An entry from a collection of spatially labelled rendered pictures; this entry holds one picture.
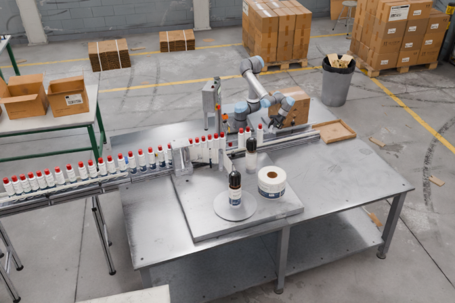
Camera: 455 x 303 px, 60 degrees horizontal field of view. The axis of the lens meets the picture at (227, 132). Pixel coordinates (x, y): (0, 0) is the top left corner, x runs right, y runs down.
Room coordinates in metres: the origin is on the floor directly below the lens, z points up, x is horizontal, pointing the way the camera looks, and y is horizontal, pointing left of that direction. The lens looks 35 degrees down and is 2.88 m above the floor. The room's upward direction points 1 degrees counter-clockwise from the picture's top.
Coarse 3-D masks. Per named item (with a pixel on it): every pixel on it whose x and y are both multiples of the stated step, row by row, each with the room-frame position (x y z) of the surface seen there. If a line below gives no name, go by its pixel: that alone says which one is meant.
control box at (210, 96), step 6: (210, 84) 2.70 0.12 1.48; (204, 90) 2.60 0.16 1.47; (210, 90) 2.60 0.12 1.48; (216, 90) 2.62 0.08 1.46; (204, 96) 2.60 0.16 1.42; (210, 96) 2.59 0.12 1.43; (216, 96) 2.62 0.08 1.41; (204, 102) 2.60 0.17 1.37; (210, 102) 2.59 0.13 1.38; (216, 102) 2.61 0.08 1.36; (204, 108) 2.60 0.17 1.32; (210, 108) 2.59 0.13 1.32; (216, 108) 2.60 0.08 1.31
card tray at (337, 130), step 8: (336, 120) 3.10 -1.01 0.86; (312, 128) 3.02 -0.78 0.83; (320, 128) 3.02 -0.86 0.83; (328, 128) 3.02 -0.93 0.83; (336, 128) 3.01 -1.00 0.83; (344, 128) 3.01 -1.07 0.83; (320, 136) 2.89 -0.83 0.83; (328, 136) 2.89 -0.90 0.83; (336, 136) 2.88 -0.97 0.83; (344, 136) 2.83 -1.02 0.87; (352, 136) 2.86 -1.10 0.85
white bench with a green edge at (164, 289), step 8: (152, 288) 1.41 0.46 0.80; (160, 288) 1.41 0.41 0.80; (168, 288) 1.41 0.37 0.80; (112, 296) 1.36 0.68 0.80; (120, 296) 1.36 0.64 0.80; (128, 296) 1.36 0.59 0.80; (136, 296) 1.36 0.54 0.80; (144, 296) 1.36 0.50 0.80; (152, 296) 1.36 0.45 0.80; (160, 296) 1.36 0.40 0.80; (168, 296) 1.36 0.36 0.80
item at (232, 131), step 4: (228, 116) 3.21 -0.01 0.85; (232, 116) 3.21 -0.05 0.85; (228, 120) 3.14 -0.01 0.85; (232, 120) 3.14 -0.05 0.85; (248, 120) 3.14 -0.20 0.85; (224, 124) 3.07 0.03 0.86; (248, 124) 3.07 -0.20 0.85; (224, 128) 3.01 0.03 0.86; (232, 128) 3.01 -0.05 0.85; (252, 128) 3.02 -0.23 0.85; (228, 132) 2.95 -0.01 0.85; (232, 132) 2.95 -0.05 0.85; (236, 132) 2.95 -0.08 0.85
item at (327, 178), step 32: (160, 128) 3.07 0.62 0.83; (192, 128) 3.06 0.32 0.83; (256, 128) 3.04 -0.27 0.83; (288, 160) 2.56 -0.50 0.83; (320, 160) 2.55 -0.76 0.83; (352, 160) 2.54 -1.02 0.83; (384, 160) 2.53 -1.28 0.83; (128, 192) 2.21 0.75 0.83; (160, 192) 2.20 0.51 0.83; (320, 192) 2.17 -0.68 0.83; (352, 192) 2.17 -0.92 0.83; (384, 192) 2.16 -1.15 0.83; (128, 224) 1.89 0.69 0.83; (160, 224) 1.89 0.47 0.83; (288, 224) 1.87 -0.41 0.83; (160, 256) 1.62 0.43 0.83
